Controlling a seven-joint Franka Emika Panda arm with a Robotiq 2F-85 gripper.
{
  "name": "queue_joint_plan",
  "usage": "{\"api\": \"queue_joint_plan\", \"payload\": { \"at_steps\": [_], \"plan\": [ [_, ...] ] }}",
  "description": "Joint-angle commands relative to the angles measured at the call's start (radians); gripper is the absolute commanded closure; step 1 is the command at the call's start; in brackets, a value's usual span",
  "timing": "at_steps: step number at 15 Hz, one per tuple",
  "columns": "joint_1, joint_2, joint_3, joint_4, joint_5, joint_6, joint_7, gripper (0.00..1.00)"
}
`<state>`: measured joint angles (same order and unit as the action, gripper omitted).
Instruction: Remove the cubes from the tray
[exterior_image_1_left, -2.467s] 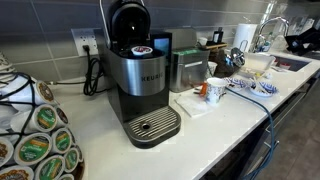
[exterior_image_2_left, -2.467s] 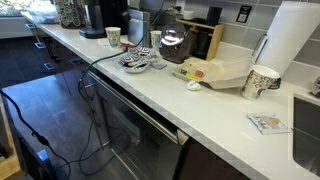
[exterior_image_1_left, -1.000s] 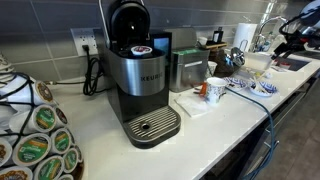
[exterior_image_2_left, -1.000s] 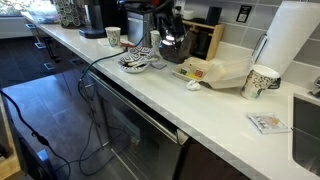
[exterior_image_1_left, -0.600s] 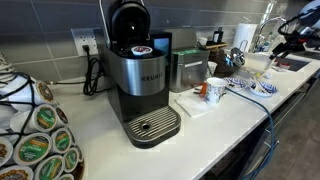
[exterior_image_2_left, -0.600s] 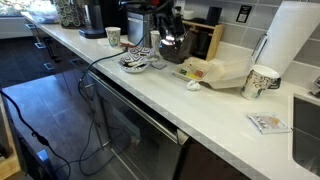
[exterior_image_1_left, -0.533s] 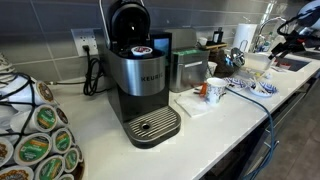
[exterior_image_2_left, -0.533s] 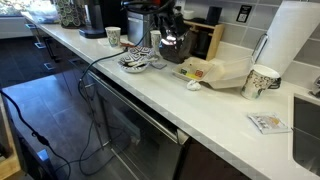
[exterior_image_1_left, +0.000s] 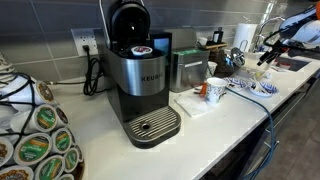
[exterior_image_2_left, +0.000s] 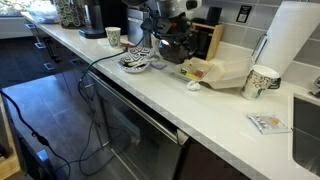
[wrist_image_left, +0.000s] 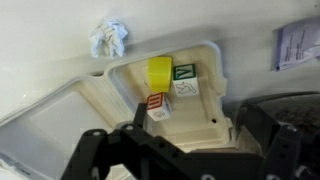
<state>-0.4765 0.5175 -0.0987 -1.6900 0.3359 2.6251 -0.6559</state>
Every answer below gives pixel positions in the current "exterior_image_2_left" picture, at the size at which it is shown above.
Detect black white wall sign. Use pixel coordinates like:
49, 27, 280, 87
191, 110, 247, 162
235, 4, 253, 24

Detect wooden spoon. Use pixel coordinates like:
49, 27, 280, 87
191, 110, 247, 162
128, 58, 158, 68

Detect white patterned mug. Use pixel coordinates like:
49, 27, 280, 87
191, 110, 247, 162
104, 26, 122, 48

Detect steel sink basin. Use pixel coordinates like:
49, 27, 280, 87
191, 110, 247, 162
291, 94, 320, 178

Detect crumpled white tissue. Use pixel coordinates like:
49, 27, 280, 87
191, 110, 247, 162
185, 79, 202, 92

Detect brown patterned paper cup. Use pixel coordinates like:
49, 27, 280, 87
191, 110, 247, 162
240, 64, 280, 101

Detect striped bowl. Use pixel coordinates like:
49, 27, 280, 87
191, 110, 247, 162
117, 54, 153, 74

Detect metal dishwasher handle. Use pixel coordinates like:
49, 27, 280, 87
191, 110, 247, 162
87, 70, 181, 145

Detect black cylinder device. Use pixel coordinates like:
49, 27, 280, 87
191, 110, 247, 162
205, 5, 223, 26

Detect yellow block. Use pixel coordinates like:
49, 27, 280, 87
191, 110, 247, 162
185, 71, 200, 81

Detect black wire pod carousel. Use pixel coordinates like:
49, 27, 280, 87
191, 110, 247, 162
54, 0, 88, 29

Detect clear plastic bag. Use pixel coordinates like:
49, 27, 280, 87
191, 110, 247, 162
23, 0, 61, 24

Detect clear plastic packet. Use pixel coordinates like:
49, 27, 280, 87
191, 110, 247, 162
247, 112, 292, 135

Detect black silver Keurig coffee machine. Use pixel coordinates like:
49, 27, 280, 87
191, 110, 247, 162
78, 0, 129, 40

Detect beige clamshell tray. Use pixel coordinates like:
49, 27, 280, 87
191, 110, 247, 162
172, 55, 254, 90

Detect wooden box holder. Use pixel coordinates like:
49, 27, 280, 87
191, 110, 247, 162
189, 21, 226, 62

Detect small grey packet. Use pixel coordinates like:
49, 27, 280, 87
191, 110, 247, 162
151, 61, 168, 71

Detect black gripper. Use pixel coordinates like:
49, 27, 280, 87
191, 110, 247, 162
151, 14, 193, 42

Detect wooden table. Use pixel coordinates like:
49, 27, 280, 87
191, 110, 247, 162
0, 96, 26, 180

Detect blue patterned paper plate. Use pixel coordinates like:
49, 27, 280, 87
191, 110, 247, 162
127, 45, 157, 63

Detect stainless steel box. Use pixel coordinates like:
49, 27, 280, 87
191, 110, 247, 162
127, 8, 151, 46

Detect white paper towel roll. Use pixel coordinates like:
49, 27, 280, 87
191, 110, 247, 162
256, 0, 320, 77

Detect black floor cable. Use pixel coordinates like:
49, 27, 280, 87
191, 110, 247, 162
0, 89, 73, 180

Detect chrome faucet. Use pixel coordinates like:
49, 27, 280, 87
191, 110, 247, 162
308, 75, 320, 99

